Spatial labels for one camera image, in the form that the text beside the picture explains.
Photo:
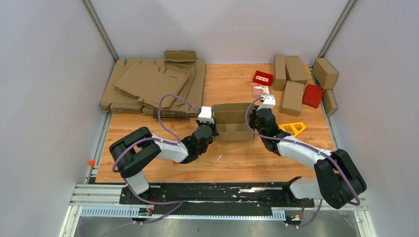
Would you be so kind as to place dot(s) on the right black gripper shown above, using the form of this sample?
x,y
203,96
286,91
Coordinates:
x,y
251,118

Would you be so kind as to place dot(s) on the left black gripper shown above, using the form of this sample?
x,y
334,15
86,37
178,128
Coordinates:
x,y
212,125

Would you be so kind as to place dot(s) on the brown cardboard box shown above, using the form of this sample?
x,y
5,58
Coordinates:
x,y
230,122

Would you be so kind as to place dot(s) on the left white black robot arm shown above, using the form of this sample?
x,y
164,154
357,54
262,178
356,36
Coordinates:
x,y
132,153

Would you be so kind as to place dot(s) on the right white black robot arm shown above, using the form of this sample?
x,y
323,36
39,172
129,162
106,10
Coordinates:
x,y
338,180

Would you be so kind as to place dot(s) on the pink white printed box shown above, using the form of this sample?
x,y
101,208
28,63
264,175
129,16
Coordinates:
x,y
258,91

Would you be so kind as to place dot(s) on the folded cardboard box front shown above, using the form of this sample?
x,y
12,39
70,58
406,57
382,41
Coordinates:
x,y
291,102

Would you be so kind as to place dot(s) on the red box with white labels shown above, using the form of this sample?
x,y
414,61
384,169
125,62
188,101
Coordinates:
x,y
262,78

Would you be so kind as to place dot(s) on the plain red box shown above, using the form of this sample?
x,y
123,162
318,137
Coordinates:
x,y
312,96

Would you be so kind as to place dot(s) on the folded cardboard box upright left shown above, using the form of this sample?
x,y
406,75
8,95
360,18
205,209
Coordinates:
x,y
279,72

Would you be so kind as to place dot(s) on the folded cardboard box back middle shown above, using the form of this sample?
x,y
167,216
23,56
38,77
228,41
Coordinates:
x,y
294,70

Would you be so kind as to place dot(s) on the folded cardboard box right edge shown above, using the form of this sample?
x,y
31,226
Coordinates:
x,y
329,103

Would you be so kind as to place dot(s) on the folded cardboard box far right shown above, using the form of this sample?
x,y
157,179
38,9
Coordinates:
x,y
324,73

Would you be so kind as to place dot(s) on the stack of flat cardboard blanks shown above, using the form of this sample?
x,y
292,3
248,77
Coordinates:
x,y
170,87

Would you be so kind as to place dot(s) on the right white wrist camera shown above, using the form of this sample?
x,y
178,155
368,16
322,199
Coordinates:
x,y
268,102

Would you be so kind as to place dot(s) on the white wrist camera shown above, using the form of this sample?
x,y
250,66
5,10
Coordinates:
x,y
205,115
268,102

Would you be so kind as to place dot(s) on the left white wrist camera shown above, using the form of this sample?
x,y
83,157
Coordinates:
x,y
205,115

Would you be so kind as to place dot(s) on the yellow plastic triangle frame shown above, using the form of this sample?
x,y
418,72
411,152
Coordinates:
x,y
294,128

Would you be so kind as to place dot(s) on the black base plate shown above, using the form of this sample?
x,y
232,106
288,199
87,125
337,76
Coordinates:
x,y
222,198

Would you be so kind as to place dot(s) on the aluminium rail frame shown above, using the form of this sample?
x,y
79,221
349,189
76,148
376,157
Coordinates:
x,y
107,195

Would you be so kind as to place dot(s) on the white slotted cable duct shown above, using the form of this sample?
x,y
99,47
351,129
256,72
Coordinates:
x,y
139,212

